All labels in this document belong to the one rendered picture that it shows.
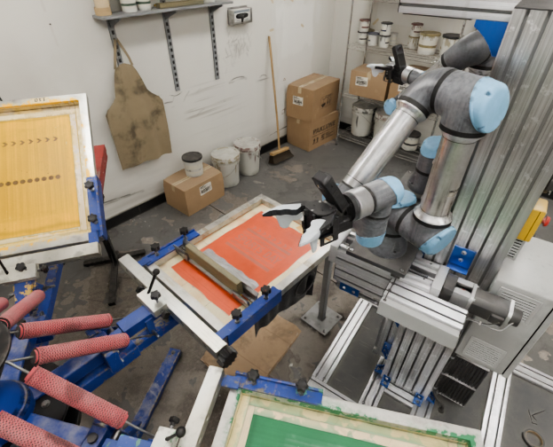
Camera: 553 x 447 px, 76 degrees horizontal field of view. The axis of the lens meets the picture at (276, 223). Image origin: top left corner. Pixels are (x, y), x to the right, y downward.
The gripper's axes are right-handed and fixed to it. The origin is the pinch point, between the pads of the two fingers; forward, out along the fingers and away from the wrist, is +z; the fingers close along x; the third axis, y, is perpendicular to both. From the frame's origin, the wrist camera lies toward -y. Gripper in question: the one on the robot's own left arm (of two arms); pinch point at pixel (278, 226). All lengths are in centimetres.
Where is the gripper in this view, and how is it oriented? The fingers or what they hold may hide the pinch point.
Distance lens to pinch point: 75.5
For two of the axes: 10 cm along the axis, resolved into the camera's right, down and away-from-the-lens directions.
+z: -8.5, 3.3, -4.1
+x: -5.2, -4.2, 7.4
